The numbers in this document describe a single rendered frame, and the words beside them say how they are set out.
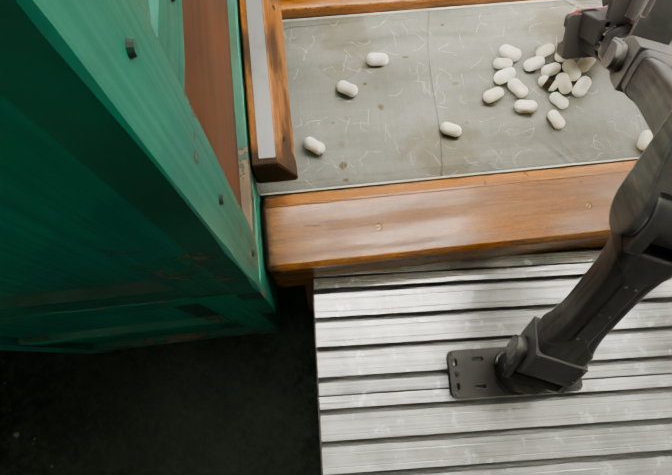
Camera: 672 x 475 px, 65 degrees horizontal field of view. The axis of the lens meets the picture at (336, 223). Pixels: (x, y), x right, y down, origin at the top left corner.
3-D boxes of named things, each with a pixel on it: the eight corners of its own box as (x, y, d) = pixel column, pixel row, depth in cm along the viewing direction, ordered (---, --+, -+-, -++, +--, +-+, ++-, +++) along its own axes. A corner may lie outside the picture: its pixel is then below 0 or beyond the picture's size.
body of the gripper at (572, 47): (564, 12, 79) (588, 25, 73) (629, 7, 80) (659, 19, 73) (555, 55, 83) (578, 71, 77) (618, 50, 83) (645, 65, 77)
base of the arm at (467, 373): (458, 349, 74) (465, 402, 72) (598, 341, 74) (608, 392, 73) (445, 350, 81) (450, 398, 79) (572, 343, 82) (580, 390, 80)
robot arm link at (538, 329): (513, 342, 74) (651, 163, 52) (560, 356, 74) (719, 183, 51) (514, 380, 70) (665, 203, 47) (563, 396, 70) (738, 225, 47)
